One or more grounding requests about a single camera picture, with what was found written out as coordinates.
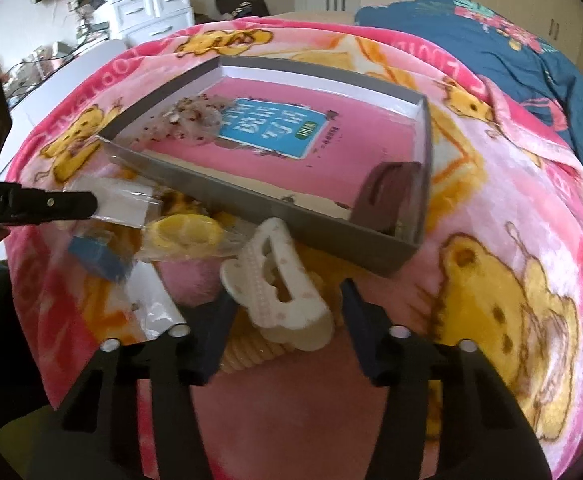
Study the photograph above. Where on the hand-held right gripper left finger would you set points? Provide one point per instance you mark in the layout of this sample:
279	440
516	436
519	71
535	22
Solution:
215	342

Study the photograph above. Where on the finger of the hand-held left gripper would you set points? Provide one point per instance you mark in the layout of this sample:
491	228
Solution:
56	205

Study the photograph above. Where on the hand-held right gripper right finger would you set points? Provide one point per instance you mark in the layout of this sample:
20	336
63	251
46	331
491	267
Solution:
366	342

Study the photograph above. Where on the clear plastic bag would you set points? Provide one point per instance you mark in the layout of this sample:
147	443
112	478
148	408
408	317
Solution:
121	205

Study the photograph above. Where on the white hair claw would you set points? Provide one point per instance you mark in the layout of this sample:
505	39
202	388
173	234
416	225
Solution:
264	242

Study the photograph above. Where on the yellow bangle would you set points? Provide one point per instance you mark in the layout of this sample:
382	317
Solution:
171	230

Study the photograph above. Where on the grey cardboard box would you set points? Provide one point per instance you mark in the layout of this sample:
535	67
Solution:
251	200

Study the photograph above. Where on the pile of desk clutter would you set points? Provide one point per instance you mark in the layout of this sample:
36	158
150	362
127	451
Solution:
46	57

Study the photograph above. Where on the white desk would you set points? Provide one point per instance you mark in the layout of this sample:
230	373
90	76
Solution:
71	75

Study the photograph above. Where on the brown hair claw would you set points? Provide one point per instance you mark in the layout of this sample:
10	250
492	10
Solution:
386	190

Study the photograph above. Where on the pink bear printed blanket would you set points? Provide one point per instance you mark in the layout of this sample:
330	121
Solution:
496	200

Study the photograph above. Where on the white drawer cabinet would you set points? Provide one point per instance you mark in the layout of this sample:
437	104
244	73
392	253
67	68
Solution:
161	5

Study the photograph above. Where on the black bag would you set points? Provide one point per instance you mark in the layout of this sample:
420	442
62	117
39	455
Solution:
241	5

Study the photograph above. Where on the blue floral quilt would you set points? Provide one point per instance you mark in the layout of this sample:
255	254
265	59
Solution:
496	50

